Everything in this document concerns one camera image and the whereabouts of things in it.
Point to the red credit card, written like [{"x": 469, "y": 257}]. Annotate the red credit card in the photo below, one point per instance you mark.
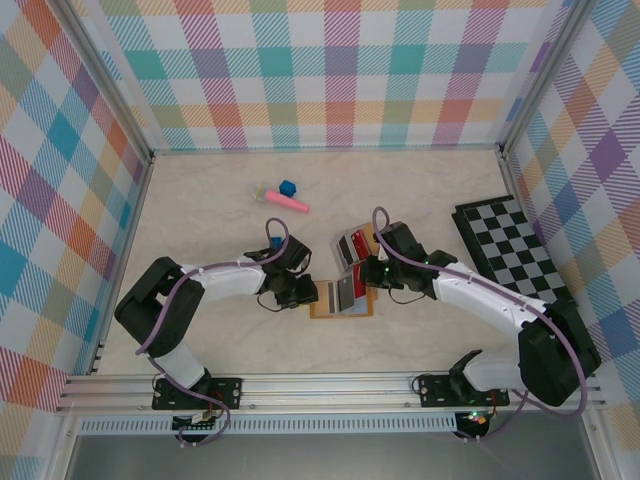
[
  {"x": 359, "y": 291},
  {"x": 360, "y": 245}
]

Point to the grey credit card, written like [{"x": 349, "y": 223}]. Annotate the grey credit card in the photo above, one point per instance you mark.
[
  {"x": 346, "y": 249},
  {"x": 342, "y": 297}
]

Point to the orange leather card holder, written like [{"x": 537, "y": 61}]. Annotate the orange leather card holder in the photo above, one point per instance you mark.
[{"x": 365, "y": 311}]

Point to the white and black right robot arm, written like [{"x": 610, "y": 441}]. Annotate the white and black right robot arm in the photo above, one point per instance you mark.
[{"x": 480, "y": 297}]

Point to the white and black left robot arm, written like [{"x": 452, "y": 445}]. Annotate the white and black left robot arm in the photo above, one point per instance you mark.
[{"x": 230, "y": 280}]

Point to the blue toy block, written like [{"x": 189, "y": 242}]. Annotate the blue toy block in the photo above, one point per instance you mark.
[
  {"x": 275, "y": 242},
  {"x": 288, "y": 188}
]

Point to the pink marker pen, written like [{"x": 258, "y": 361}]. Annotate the pink marker pen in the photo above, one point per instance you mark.
[{"x": 285, "y": 201}]

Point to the black and grey chessboard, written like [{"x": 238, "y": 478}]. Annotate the black and grey chessboard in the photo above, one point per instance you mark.
[{"x": 520, "y": 235}]

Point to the small electronics board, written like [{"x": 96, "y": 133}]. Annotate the small electronics board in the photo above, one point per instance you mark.
[
  {"x": 475, "y": 417},
  {"x": 197, "y": 425}
]

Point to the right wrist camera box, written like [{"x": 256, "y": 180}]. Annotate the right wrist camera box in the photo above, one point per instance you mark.
[{"x": 382, "y": 254}]

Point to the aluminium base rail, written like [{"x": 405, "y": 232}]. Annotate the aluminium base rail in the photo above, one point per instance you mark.
[{"x": 325, "y": 392}]

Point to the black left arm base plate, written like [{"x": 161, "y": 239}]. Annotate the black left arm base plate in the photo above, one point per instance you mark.
[{"x": 232, "y": 392}]

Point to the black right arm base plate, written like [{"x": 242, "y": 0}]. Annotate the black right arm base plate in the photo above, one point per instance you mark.
[{"x": 430, "y": 392}]

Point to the aluminium frame post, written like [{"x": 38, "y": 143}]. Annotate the aluminium frame post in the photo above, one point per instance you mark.
[
  {"x": 107, "y": 80},
  {"x": 542, "y": 75}
]

